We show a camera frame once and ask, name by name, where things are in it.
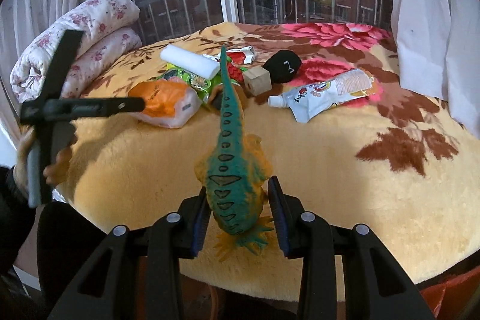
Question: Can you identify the green orange toy dinosaur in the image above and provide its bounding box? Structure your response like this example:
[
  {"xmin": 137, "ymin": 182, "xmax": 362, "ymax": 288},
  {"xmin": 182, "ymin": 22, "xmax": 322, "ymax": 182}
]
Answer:
[{"xmin": 194, "ymin": 48, "xmax": 273, "ymax": 262}]

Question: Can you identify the orange white snack bag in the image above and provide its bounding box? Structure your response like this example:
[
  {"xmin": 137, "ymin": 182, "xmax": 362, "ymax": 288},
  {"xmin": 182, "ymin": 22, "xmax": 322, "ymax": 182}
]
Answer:
[{"xmin": 128, "ymin": 79, "xmax": 202, "ymax": 128}]

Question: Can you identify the white spouted drink pouch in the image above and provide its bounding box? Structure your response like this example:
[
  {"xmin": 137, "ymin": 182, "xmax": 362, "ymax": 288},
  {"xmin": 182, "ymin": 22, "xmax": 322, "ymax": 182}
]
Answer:
[{"xmin": 268, "ymin": 69, "xmax": 379, "ymax": 124}]

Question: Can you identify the green snack wrapper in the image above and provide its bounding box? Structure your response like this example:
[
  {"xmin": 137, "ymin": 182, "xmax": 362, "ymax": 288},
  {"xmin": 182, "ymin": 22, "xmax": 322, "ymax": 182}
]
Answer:
[{"xmin": 154, "ymin": 64, "xmax": 222, "ymax": 106}]

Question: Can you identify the red white carton wrapper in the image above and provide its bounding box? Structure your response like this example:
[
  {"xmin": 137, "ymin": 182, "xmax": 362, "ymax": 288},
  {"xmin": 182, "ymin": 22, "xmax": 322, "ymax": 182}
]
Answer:
[{"xmin": 225, "ymin": 46, "xmax": 256, "ymax": 84}]

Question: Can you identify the person's left hand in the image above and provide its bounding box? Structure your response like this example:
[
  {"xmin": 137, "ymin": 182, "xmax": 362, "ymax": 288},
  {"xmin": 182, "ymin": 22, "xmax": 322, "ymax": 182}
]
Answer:
[{"xmin": 13, "ymin": 124, "xmax": 78, "ymax": 198}]

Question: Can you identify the floral yellow plush blanket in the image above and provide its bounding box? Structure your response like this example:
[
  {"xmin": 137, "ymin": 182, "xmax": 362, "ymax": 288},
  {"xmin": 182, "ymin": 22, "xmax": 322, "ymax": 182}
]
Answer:
[{"xmin": 60, "ymin": 23, "xmax": 479, "ymax": 283}]

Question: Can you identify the folded floral white quilt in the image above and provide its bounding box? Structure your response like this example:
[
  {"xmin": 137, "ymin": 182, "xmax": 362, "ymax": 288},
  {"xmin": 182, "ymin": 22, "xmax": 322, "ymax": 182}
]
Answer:
[{"xmin": 10, "ymin": 0, "xmax": 142, "ymax": 103}]

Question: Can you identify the wooden cube block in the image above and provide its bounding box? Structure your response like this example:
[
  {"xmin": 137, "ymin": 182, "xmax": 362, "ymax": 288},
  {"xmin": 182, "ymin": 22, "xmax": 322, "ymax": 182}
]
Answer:
[{"xmin": 242, "ymin": 66, "xmax": 272, "ymax": 97}]

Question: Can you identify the white curtain right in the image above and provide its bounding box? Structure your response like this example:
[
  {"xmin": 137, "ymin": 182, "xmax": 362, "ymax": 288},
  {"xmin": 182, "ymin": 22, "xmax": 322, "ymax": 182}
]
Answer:
[{"xmin": 391, "ymin": 0, "xmax": 479, "ymax": 136}]

